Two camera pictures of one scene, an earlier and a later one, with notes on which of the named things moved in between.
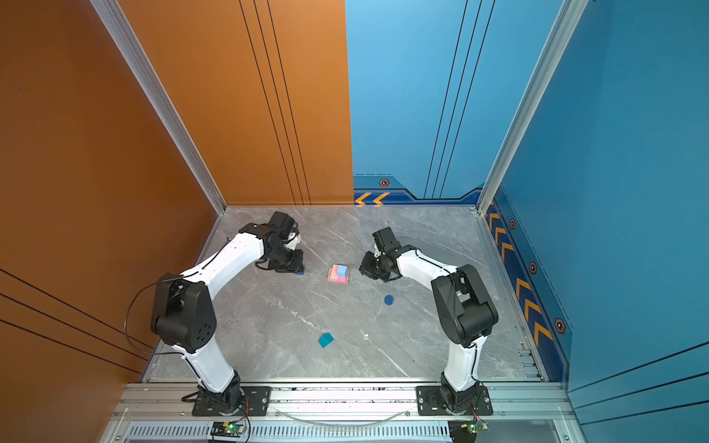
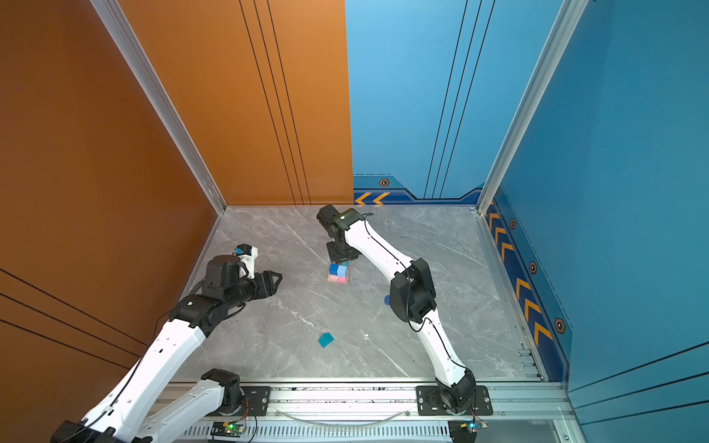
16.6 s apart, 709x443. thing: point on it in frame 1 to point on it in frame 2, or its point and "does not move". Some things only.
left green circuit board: x=227 y=429 does not move
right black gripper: x=366 y=268 to x=336 y=258
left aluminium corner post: x=162 y=96 does not move
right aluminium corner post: x=569 y=13 does not move
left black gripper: x=297 y=266 to x=265 y=283
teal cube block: x=325 y=340 does not move
